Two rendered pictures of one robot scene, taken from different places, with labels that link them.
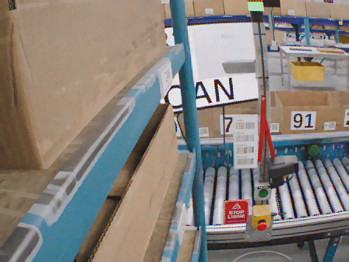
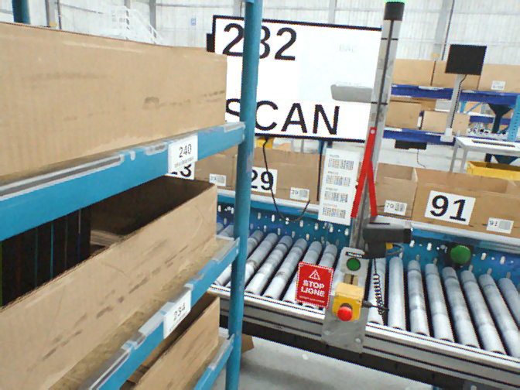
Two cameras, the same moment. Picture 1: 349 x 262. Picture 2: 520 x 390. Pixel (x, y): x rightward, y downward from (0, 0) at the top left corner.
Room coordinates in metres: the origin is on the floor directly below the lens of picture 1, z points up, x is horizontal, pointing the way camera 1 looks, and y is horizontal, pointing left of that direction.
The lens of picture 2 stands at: (-0.08, -0.12, 1.42)
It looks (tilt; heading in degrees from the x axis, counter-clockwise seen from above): 18 degrees down; 6
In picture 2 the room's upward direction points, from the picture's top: 4 degrees clockwise
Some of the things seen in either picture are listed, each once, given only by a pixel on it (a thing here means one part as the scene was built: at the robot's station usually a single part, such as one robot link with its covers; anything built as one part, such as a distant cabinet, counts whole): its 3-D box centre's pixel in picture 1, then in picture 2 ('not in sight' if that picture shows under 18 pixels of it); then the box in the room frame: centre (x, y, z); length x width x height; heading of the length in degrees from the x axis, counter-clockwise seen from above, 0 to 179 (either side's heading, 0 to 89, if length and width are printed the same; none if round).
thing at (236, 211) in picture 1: (244, 211); (324, 287); (0.91, -0.23, 0.85); 0.16 x 0.01 x 0.13; 79
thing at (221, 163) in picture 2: not in sight; (206, 162); (1.80, 0.34, 0.96); 0.39 x 0.29 x 0.17; 78
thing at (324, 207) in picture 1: (317, 186); (457, 305); (1.12, -0.69, 0.72); 0.52 x 0.05 x 0.05; 169
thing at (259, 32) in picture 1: (264, 149); (363, 203); (0.92, -0.30, 1.11); 0.12 x 0.05 x 0.88; 79
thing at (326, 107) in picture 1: (307, 111); (461, 200); (1.57, -0.81, 0.97); 0.39 x 0.29 x 0.17; 79
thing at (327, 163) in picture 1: (337, 184); (501, 314); (1.10, -0.82, 0.72); 0.52 x 0.05 x 0.05; 169
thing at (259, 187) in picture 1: (262, 191); (354, 261); (0.89, -0.29, 0.95); 0.07 x 0.03 x 0.07; 79
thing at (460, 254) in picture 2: (313, 150); (460, 254); (1.35, -0.76, 0.81); 0.07 x 0.01 x 0.07; 79
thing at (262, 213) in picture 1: (270, 217); (360, 306); (0.86, -0.33, 0.84); 0.15 x 0.09 x 0.07; 79
